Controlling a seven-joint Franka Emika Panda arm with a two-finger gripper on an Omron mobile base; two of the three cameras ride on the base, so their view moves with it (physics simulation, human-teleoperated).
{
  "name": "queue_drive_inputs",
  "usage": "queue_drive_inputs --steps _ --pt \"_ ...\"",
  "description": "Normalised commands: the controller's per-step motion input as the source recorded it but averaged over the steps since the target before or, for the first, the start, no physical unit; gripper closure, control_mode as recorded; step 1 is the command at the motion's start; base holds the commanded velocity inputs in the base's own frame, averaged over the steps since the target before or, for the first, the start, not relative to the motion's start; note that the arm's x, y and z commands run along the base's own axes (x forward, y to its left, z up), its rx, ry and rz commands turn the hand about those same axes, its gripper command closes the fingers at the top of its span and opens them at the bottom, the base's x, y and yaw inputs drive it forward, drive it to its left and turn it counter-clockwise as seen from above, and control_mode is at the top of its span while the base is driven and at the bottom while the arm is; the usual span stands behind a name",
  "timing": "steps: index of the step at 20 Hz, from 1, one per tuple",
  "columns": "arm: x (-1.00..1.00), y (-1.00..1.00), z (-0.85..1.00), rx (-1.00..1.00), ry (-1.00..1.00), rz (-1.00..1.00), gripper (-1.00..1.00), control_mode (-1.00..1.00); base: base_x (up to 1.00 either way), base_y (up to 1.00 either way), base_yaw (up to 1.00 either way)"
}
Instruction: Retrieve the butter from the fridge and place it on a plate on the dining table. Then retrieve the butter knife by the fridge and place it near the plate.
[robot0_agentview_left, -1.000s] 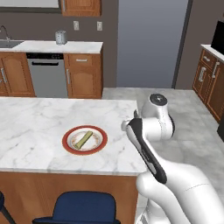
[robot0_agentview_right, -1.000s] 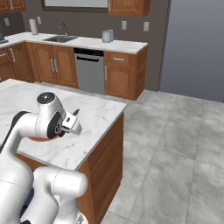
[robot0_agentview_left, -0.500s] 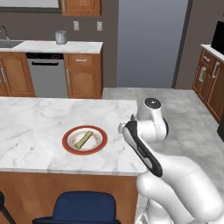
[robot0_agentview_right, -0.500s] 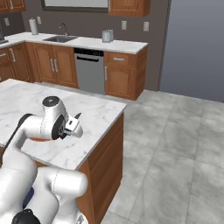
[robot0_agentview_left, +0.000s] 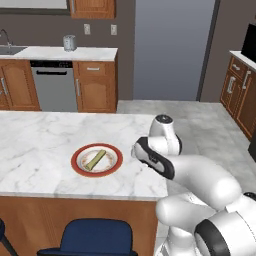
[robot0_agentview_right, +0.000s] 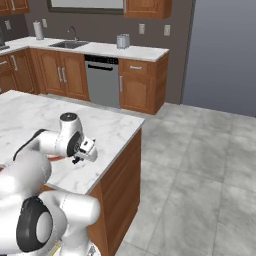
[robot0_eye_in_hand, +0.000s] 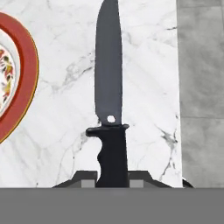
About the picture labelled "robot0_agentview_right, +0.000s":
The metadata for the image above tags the steel sink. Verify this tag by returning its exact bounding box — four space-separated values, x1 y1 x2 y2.
48 39 90 50

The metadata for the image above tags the grey dishwasher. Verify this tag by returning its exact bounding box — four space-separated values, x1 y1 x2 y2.
84 54 121 110

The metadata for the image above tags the steel tap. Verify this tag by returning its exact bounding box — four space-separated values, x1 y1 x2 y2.
67 25 80 43

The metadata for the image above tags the wooden cupboard with drawer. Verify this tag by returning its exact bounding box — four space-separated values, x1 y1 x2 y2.
118 52 170 116

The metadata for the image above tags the red-rimmed plate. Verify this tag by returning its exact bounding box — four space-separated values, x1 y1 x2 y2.
0 154 69 173

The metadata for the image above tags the dark framed window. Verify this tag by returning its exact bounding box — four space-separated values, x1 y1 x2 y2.
46 0 125 16

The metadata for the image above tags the wooden wall cupboard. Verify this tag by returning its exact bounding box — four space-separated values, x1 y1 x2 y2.
0 0 31 17
123 0 173 20

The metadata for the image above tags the wooden base cupboard run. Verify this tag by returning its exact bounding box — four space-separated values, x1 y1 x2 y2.
0 47 91 102

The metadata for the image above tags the white paper towel roll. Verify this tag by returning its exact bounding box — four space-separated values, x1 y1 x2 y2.
32 19 46 41

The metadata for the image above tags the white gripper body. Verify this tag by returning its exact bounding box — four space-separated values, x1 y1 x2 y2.
77 146 99 164

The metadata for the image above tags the wooden island cabinet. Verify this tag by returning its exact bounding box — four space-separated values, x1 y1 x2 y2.
39 128 143 256

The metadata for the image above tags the silver toaster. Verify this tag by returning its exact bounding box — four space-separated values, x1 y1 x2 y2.
116 33 132 50

